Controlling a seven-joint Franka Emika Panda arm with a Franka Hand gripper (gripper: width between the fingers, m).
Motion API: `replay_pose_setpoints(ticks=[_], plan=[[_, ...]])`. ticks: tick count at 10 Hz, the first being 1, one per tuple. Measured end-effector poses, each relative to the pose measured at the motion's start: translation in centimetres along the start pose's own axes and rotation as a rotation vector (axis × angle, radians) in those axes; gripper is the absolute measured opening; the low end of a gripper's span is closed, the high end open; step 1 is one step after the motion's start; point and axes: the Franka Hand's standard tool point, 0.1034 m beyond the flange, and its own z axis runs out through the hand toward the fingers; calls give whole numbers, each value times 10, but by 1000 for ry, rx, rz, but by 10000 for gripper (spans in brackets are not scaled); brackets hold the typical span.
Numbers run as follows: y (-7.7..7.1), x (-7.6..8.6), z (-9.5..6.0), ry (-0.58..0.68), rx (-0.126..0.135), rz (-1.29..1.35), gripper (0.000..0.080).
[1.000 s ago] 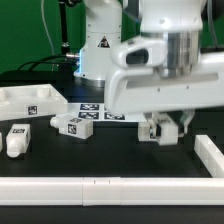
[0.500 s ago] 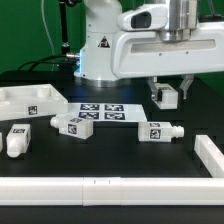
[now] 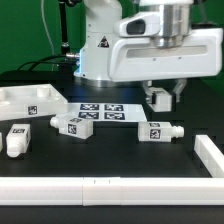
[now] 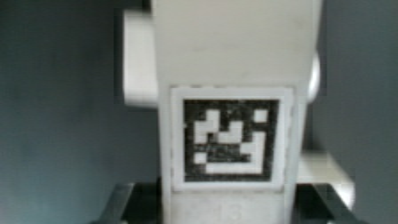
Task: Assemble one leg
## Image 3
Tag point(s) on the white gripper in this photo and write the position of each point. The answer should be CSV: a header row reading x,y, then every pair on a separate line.
x,y
160,86

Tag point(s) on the white square table top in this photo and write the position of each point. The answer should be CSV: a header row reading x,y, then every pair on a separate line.
x,y
30,101

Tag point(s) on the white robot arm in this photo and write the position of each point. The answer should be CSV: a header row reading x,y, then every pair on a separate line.
x,y
156,43

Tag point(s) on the white sheet with markers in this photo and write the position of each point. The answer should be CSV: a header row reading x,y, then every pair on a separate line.
x,y
107,112

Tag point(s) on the black pole with clamp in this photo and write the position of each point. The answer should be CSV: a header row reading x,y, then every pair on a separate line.
x,y
63,4

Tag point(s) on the white right fence rail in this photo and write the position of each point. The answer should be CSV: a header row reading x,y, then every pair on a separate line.
x,y
210,155

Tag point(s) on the white fence rail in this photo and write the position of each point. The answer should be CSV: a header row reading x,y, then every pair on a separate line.
x,y
210,155
86,191

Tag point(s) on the white front fence rail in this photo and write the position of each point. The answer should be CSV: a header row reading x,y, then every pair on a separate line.
x,y
86,191

